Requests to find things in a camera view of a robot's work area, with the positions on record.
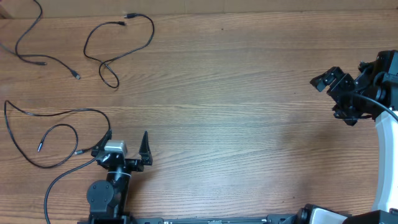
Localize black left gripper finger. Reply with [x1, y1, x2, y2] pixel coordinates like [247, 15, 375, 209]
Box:
[91, 129, 112, 157]
[139, 131, 153, 166]

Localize black braided cable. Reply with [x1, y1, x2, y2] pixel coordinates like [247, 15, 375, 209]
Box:
[3, 100, 112, 169]

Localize black thin USB cable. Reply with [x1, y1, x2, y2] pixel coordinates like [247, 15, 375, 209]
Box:
[83, 12, 155, 90]

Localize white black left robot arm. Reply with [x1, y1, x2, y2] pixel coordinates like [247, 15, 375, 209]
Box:
[86, 131, 153, 223]

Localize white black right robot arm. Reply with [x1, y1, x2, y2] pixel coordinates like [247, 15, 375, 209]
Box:
[292, 50, 397, 224]

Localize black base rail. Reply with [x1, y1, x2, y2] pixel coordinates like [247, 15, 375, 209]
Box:
[78, 214, 298, 224]

